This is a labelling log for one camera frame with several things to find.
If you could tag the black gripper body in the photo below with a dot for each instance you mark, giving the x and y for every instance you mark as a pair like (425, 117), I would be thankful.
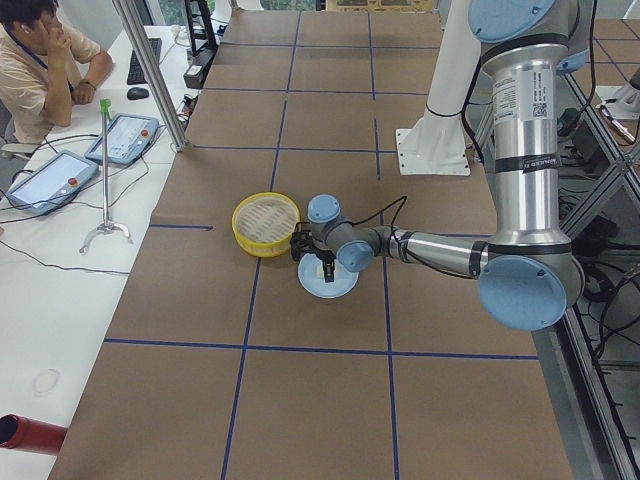
(326, 259)

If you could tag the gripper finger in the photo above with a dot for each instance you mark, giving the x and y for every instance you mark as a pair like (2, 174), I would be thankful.
(328, 270)

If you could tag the white steamed bun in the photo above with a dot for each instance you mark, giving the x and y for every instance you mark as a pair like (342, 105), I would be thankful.
(320, 273)

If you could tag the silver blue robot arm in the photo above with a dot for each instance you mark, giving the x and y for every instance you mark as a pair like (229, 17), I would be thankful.
(526, 273)

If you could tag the white steamer liner cloth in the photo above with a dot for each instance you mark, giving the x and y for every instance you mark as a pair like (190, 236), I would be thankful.
(266, 219)

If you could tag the light blue plate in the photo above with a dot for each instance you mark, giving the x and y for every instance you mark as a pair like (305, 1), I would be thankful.
(344, 280)

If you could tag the black computer box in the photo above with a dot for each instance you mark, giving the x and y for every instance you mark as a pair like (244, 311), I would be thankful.
(199, 65)

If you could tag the far blue teach pendant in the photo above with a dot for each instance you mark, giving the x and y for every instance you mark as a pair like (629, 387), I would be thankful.
(128, 137)

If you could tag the blue teach pendant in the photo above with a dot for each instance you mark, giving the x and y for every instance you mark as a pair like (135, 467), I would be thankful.
(128, 137)
(53, 184)

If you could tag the black computer mouse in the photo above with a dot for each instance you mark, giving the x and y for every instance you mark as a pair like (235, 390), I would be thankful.
(137, 93)

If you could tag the near blue teach pendant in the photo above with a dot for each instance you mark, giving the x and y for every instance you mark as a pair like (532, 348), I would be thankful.
(53, 184)

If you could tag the seated person beige shirt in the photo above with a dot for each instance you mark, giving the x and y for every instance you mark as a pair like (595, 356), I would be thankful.
(47, 68)

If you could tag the red cylinder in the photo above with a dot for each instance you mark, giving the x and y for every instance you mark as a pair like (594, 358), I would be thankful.
(29, 435)

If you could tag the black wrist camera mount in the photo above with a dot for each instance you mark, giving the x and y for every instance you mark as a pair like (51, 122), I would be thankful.
(301, 243)

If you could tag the white pedestal column base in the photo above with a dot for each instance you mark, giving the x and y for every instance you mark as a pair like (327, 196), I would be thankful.
(435, 145)

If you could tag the metal reacher green handle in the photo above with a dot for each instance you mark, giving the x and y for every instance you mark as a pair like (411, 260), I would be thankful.
(107, 225)

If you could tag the aluminium frame post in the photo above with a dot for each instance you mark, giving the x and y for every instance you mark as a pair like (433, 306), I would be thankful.
(136, 33)

